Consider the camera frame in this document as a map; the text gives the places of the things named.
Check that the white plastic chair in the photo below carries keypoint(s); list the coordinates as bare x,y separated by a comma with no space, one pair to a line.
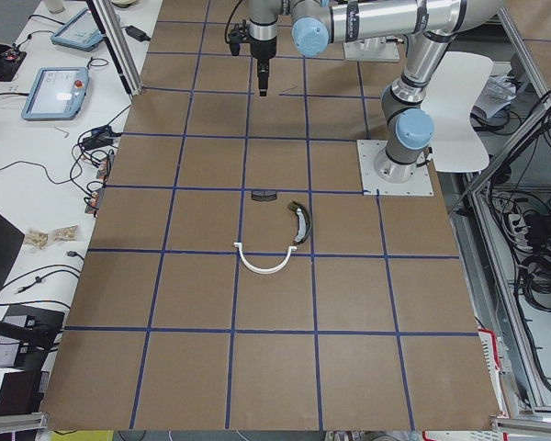
450,96

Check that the near blue teach pendant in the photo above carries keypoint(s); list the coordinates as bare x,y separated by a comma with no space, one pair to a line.
56,94

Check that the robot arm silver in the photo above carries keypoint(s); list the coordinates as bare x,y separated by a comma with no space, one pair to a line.
262,35
433,24

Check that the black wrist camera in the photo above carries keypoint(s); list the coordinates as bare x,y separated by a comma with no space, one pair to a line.
236,36

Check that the green curved brake shoe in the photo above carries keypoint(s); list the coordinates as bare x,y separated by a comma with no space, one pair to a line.
304,222

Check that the blue teach pendant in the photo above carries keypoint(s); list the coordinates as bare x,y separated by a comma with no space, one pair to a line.
80,32
56,94

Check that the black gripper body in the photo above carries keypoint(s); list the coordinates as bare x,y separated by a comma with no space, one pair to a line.
262,50

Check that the aluminium frame post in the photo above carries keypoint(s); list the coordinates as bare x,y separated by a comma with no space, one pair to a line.
108,25

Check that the far blue teach pendant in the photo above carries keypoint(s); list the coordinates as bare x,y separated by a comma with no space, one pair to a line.
80,32

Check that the white curved plastic bracket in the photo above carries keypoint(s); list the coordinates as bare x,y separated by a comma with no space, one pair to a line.
261,268

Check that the black box on desk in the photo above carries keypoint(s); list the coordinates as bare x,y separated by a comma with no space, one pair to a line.
28,335

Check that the black brake pad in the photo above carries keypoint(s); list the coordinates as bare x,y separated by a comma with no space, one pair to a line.
264,195

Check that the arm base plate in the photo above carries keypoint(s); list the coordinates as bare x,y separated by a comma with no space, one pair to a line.
381,177
380,49

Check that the black power adapter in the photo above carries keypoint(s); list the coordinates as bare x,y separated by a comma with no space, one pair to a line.
137,33

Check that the bag of wooden pieces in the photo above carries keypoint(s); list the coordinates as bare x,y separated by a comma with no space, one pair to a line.
36,238

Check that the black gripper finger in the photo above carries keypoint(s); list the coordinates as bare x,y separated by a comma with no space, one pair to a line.
260,78
266,72

